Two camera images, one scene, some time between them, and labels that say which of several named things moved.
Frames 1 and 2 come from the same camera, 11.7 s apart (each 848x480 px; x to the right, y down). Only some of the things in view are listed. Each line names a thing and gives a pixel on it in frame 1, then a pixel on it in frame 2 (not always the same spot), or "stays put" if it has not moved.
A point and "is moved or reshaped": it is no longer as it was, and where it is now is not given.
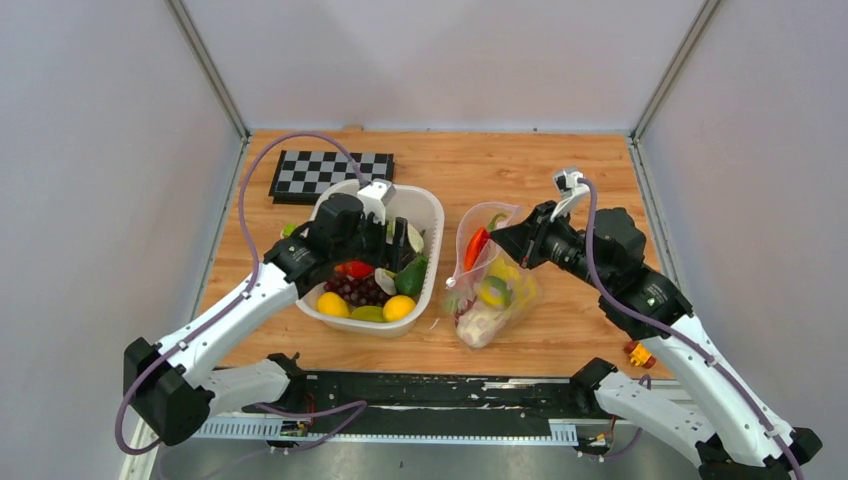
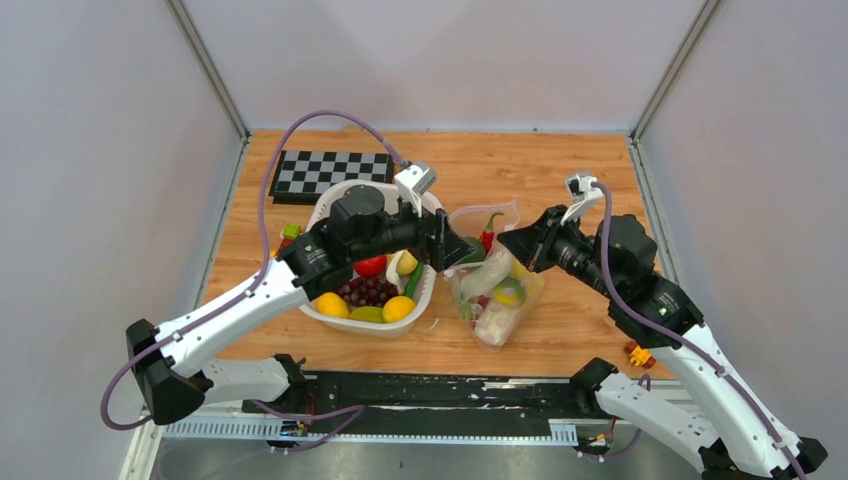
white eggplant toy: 416,239 is moved or reshaped
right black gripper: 523,239 stays put
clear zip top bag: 490,290 stays put
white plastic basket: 418,206 stays put
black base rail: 314,397 stays put
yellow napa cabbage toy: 505,284 → 496,322
